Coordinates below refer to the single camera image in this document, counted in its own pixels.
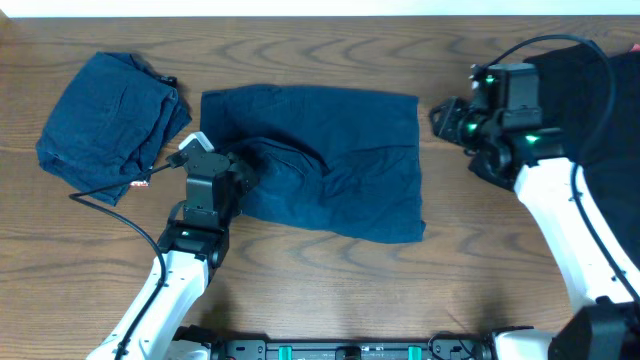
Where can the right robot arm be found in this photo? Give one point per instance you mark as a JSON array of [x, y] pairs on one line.
[[501, 128]]

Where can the navy blue shorts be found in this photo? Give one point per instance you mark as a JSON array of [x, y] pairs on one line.
[[331, 159]]

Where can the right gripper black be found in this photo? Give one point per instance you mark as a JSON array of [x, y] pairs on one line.
[[454, 108]]

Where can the folded navy blue garment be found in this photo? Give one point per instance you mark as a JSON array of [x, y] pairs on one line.
[[110, 125]]

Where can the black garment pile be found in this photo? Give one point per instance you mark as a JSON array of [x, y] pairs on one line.
[[573, 92]]

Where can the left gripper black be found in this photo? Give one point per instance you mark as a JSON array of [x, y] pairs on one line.
[[236, 169]]

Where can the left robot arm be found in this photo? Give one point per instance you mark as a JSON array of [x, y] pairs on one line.
[[189, 251]]

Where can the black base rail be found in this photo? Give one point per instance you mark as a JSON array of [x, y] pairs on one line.
[[442, 346]]

